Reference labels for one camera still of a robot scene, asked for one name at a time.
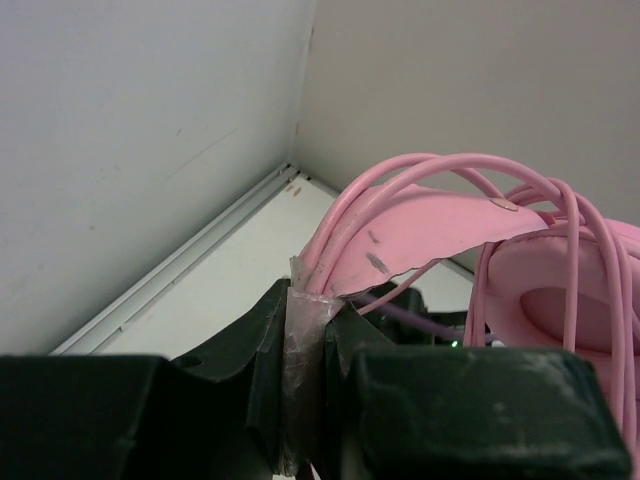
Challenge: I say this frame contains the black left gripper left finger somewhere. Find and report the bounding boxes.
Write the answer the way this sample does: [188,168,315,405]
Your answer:
[1,279,289,479]

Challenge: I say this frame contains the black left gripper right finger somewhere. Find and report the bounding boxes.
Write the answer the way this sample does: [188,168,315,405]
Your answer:
[324,309,633,479]

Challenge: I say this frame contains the pink headphones with cable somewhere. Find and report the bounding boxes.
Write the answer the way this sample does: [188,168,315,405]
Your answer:
[281,153,639,479]

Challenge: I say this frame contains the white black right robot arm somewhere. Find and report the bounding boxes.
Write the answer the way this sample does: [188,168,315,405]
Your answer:
[320,289,632,479]

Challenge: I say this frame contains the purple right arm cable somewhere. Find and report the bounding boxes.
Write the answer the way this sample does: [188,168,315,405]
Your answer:
[359,292,506,347]

